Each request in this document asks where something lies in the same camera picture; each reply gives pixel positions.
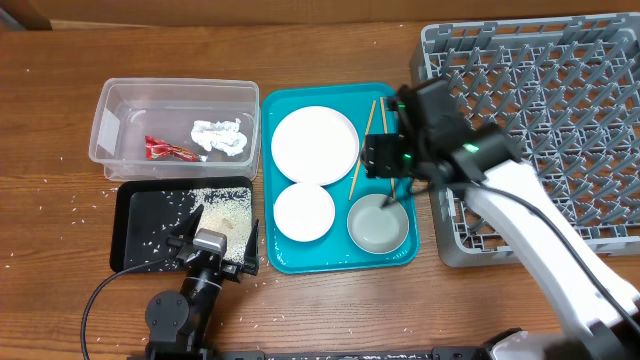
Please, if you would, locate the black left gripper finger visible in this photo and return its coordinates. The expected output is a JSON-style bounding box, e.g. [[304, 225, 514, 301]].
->
[[242, 220, 260, 276], [167, 205, 204, 248]]

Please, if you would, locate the pile of rice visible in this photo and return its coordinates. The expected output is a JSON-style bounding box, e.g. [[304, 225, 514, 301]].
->
[[144, 187, 253, 264]]

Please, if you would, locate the red snack wrapper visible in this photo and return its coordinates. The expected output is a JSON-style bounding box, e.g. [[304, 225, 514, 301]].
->
[[145, 136, 208, 162]]

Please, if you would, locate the white tissue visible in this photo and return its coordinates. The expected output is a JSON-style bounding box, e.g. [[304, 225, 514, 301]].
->
[[191, 118, 247, 156]]

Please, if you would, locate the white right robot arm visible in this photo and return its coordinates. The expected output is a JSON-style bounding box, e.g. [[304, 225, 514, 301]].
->
[[361, 78, 639, 359]]

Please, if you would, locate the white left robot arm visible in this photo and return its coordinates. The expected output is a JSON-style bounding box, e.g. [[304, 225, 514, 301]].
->
[[144, 206, 259, 359]]

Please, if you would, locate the grey dishwasher rack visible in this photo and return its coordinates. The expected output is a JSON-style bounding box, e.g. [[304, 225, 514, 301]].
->
[[410, 13, 639, 256]]

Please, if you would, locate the grey bowl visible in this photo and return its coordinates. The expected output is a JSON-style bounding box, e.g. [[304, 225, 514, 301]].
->
[[347, 194, 409, 254]]

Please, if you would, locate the teal serving tray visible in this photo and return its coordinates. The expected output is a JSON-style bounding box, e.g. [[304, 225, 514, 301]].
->
[[262, 82, 420, 274]]

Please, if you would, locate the large white plate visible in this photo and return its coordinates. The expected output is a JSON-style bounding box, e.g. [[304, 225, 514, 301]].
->
[[271, 106, 360, 186]]

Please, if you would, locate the clear plastic bin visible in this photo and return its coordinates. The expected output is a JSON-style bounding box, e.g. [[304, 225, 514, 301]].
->
[[88, 78, 261, 182]]

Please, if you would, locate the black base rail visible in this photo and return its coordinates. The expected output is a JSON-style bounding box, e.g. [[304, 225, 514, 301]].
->
[[127, 327, 571, 360]]

